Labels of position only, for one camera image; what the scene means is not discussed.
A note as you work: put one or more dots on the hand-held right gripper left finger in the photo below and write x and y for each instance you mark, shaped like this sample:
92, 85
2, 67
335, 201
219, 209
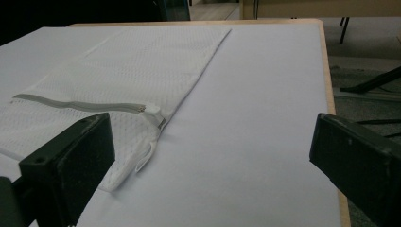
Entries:
74, 164

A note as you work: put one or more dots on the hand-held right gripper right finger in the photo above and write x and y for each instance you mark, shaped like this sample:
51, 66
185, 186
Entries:
359, 164

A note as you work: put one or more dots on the white mesh laundry bag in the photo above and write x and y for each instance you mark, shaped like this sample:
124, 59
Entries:
132, 72

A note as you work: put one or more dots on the black metal stand leg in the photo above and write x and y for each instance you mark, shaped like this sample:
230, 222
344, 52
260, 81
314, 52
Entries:
373, 82

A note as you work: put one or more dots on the white table cover sheet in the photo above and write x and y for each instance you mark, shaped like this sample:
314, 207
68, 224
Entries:
252, 126

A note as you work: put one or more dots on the thin black stand leg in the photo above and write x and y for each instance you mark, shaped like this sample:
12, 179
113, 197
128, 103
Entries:
344, 30

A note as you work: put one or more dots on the beige wooden furniture panel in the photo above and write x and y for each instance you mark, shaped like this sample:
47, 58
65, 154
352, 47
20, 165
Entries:
318, 8

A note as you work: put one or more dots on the dark teal cabinet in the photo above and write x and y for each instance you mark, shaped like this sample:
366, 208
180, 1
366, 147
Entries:
176, 9

